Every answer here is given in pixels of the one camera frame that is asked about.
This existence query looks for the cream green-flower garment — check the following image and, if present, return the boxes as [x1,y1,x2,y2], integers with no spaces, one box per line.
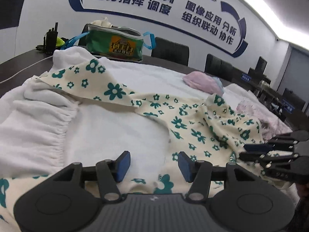
[1,58,294,231]

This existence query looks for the green zipper bag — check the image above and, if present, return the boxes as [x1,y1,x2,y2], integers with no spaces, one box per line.
[60,22,157,61]

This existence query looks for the pink floral garment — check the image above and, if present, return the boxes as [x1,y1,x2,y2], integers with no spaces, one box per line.
[236,100,292,141]

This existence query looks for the white terry towel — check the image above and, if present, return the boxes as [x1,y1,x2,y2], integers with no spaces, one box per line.
[1,47,265,179]

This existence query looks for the pink garment blue trim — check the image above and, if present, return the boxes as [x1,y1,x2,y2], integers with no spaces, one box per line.
[182,71,224,96]

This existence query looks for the black office chair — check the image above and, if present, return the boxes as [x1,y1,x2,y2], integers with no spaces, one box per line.
[204,54,234,82]
[151,37,190,66]

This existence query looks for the yellow-green object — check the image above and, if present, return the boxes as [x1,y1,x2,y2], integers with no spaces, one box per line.
[55,37,65,48]

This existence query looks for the black walkie-talkie charger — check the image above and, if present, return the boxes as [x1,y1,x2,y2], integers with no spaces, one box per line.
[36,22,58,55]

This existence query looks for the cream cloth on chair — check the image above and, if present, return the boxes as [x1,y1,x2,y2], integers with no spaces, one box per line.
[91,17,113,28]

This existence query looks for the white cable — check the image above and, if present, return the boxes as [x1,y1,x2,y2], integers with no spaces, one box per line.
[0,55,54,84]

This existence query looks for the black wall screen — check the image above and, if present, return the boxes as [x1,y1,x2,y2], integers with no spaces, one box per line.
[0,0,24,29]

